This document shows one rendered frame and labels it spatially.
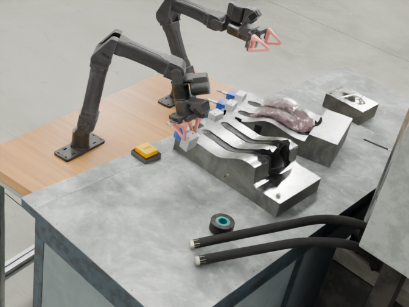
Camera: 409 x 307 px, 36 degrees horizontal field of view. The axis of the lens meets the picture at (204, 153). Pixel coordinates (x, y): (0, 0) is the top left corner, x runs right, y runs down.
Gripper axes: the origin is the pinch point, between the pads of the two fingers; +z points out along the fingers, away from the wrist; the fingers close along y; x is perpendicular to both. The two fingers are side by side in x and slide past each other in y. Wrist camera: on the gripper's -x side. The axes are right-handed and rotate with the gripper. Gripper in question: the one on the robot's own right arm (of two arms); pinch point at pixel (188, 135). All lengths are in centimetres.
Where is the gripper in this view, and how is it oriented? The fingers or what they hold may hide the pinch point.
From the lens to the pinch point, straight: 219.3
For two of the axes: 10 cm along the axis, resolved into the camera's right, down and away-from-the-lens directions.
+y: 6.6, -4.0, 6.4
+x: -7.4, -1.8, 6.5
